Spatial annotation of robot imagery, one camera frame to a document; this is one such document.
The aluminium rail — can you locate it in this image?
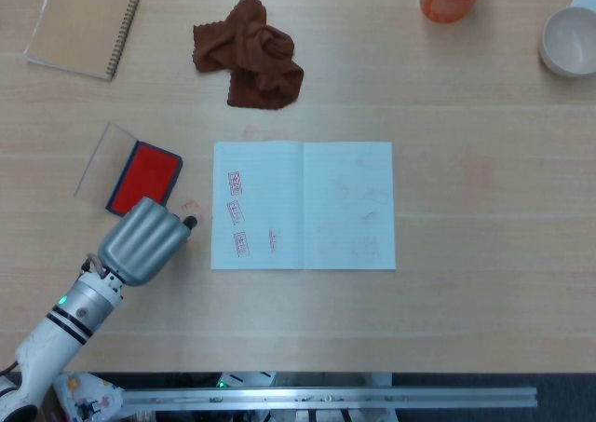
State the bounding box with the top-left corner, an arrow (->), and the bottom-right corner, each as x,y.
121,387 -> 538,412

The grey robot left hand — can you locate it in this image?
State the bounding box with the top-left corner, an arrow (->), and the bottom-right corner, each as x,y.
97,197 -> 199,288

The brown crumpled cloth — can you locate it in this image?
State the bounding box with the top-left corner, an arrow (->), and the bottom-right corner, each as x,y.
192,0 -> 305,111

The open lined white notebook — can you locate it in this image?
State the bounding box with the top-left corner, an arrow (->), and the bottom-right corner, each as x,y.
210,141 -> 397,271

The white ceramic bowl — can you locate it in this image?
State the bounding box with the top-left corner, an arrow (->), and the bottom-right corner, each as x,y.
538,6 -> 596,77

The red ink stamp pad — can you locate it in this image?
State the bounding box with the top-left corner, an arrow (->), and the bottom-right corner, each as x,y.
74,122 -> 184,219

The kraft spiral notebook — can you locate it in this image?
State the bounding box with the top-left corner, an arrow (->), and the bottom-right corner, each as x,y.
23,0 -> 148,82

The white sticker-covered robot base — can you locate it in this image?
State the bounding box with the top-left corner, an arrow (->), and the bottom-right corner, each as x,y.
53,373 -> 126,422

